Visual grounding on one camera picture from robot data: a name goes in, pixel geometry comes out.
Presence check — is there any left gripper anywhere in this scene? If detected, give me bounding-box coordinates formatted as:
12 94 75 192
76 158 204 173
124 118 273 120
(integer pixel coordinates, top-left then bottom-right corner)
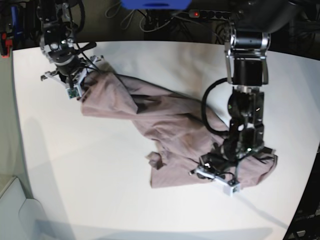
189 148 259 187

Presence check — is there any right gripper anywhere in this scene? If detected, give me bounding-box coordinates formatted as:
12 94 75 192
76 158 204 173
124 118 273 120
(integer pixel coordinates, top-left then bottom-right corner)
40 55 104 95

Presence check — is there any mauve t-shirt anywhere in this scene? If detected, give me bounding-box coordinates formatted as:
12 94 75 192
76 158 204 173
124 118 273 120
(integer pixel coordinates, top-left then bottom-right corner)
80 71 278 189

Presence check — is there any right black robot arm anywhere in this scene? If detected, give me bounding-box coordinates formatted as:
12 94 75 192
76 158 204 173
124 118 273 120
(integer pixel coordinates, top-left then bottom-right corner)
36 0 104 99

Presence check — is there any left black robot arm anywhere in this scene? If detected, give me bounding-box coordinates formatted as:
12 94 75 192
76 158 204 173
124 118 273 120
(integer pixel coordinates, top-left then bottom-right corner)
190 0 319 196

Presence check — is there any red black clamp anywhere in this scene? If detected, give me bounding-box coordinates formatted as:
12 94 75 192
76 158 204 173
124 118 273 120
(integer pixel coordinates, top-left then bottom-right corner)
0 31 13 58

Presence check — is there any blue box overhead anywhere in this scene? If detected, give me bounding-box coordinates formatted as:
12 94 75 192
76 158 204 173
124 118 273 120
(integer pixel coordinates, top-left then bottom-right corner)
120 0 192 10

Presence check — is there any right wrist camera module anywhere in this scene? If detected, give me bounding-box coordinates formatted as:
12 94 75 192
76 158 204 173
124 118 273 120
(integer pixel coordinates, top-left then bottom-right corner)
66 87 81 99

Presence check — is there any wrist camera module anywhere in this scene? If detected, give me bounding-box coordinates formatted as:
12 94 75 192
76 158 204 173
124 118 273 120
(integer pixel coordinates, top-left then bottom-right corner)
223 182 241 197
66 87 81 99

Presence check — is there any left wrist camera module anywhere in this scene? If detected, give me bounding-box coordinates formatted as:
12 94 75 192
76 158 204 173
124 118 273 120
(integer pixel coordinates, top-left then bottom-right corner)
223 182 241 197

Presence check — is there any white power strip red switch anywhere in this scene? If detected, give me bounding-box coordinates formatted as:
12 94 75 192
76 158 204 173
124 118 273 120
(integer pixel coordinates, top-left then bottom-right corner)
188 9 231 20

